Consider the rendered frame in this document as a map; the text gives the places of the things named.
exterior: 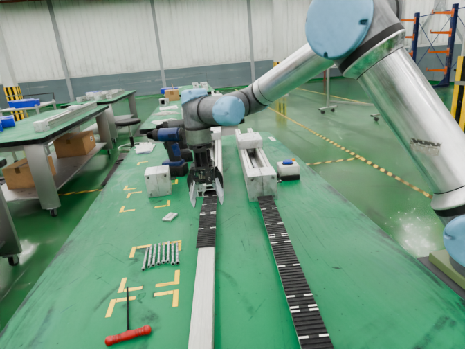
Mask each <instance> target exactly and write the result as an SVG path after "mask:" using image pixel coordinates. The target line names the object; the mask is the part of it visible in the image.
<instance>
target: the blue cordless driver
mask: <svg viewBox="0 0 465 349"><path fill-rule="evenodd" d="M143 136H146V137H147V138H148V139H151V140H154V141H156V142H157V141H160V142H164V143H163V145H164V148H165V149H166V150H167V154H168V157H169V159H166V160H165V161H164V162H162V165H169V169H170V176H171V177H184V176H185V175H186V174H187V173H188V171H189V170H188V163H187V162H185V160H184V159H182V158H181V151H180V148H179V144H178V143H176V141H183V140H184V139H185V130H184V129H183V128H180V127H174V128H160V129H154V130H153V131H151V132H148V133H147V135H143Z"/></svg>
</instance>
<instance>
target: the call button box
mask: <svg viewBox="0 0 465 349"><path fill-rule="evenodd" d="M277 178H279V179H280V180H282V181H291V180H299V179H300V166H299V165H298V163H297V162H296V161H293V163H291V164H283V161H281V162H277Z"/></svg>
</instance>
